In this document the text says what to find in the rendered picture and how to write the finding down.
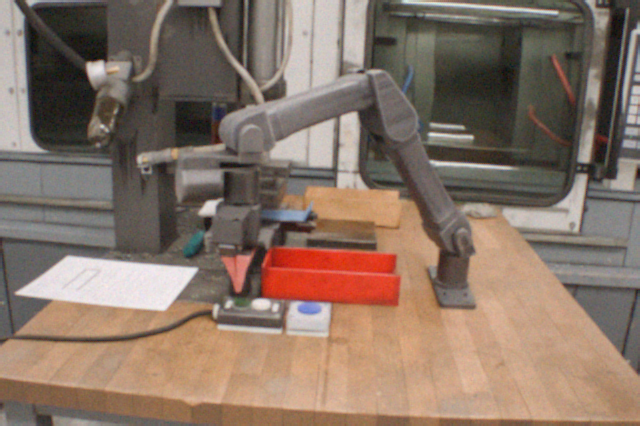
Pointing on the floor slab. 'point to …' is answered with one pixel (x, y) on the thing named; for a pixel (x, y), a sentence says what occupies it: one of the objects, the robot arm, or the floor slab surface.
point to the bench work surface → (340, 355)
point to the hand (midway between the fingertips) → (238, 285)
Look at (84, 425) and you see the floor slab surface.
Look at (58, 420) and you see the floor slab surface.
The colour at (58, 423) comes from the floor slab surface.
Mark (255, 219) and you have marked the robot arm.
